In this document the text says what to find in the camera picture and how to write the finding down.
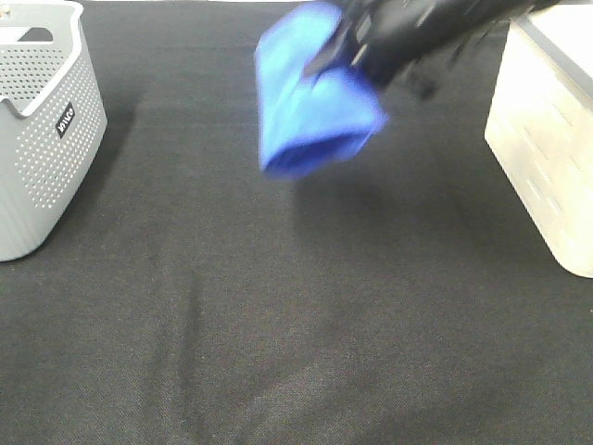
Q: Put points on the grey perforated plastic basket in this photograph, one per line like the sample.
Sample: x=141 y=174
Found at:
x=52 y=120

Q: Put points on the black fabric table cover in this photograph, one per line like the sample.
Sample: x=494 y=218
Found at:
x=402 y=297

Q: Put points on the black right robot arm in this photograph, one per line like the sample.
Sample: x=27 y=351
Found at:
x=478 y=15

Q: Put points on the blue microfibre towel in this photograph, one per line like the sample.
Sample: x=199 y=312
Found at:
x=306 y=122

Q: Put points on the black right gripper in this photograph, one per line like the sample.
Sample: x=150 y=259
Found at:
x=380 y=38

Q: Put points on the white plastic storage box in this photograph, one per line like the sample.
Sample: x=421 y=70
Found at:
x=539 y=126

